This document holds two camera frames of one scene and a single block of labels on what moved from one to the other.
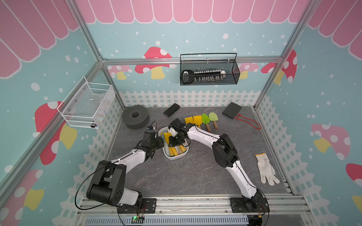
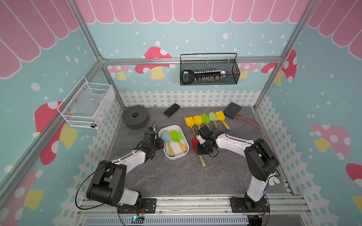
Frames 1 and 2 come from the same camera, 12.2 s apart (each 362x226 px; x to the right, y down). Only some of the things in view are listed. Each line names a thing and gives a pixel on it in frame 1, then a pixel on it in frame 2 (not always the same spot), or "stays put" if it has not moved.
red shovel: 179,149 -> 195,141
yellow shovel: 173,152 -> 221,116
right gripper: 172,143 -> 199,152
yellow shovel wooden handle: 190,119 stays put
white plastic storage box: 171,153 stays put
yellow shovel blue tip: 197,119 stays put
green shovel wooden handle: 206,120 stays put
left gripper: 160,142 stays put
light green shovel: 213,117 stays put
